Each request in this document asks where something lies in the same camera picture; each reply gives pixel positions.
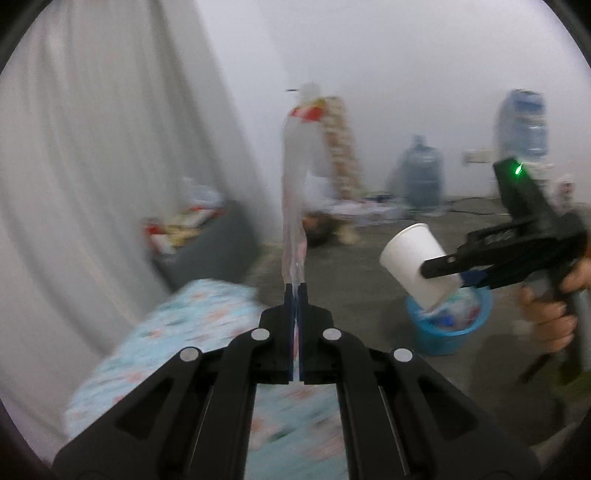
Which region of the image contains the pile of snack packets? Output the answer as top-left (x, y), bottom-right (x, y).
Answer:
top-left (143, 208), bottom-right (218, 256)

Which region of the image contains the floral blue tablecloth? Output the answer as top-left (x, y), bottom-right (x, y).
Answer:
top-left (65, 279), bottom-right (352, 480)

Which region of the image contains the blue plastic basket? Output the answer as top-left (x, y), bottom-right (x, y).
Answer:
top-left (405, 286), bottom-right (494, 357)

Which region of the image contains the person's right hand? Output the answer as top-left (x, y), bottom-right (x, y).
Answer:
top-left (518, 258), bottom-right (591, 355)

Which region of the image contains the white paper cup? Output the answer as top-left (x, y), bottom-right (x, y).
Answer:
top-left (379, 223), bottom-right (462, 311)

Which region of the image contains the white curtain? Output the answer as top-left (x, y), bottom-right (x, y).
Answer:
top-left (0, 0), bottom-right (278, 444)

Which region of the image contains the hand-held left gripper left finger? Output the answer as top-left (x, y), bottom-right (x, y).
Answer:
top-left (53, 282), bottom-right (296, 480)

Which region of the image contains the patterned paper roll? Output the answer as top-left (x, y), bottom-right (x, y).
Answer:
top-left (318, 95), bottom-right (365, 199)

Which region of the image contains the clear plastic wrapper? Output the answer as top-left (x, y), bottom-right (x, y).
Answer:
top-left (279, 82), bottom-right (326, 284)

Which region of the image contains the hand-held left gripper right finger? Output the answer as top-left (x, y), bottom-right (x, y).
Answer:
top-left (298, 282), bottom-right (541, 480)

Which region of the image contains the blue labelled water jug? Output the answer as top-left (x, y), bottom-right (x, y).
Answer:
top-left (496, 89), bottom-right (550, 160)

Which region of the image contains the white printed carton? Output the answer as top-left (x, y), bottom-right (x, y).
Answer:
top-left (323, 198), bottom-right (407, 227)

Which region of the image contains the grey cabinet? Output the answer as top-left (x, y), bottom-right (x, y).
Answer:
top-left (152, 199), bottom-right (262, 292)

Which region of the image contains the dark basket with scraps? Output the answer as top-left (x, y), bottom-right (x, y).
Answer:
top-left (305, 215), bottom-right (361, 247)

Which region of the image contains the clear plastic bag with knot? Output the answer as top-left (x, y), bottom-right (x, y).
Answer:
top-left (180, 178), bottom-right (225, 208)

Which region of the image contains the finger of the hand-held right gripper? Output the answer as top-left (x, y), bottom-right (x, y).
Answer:
top-left (420, 224), bottom-right (523, 280)
top-left (459, 265), bottom-right (555, 289)

